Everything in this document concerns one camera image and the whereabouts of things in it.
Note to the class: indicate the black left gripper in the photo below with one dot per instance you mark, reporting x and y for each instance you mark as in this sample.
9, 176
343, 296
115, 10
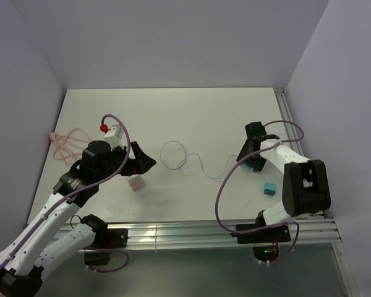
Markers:
132, 166

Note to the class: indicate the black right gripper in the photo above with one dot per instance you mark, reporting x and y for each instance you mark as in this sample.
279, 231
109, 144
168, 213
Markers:
257, 165

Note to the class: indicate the blue charger plug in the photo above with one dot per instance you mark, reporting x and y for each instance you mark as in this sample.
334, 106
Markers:
269, 189

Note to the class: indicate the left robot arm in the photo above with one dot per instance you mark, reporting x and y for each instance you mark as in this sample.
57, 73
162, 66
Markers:
33, 255

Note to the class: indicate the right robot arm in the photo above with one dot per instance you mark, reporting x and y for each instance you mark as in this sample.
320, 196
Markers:
305, 187

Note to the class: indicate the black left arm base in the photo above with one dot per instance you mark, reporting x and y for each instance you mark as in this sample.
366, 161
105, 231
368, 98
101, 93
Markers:
106, 244

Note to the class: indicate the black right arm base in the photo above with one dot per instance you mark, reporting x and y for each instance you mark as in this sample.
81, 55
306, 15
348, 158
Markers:
279, 234

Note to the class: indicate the pink power strip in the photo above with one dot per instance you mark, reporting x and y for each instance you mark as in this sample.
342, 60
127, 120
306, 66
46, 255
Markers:
136, 186

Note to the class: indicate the aluminium table rail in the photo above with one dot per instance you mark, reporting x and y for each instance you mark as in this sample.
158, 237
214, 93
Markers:
180, 128

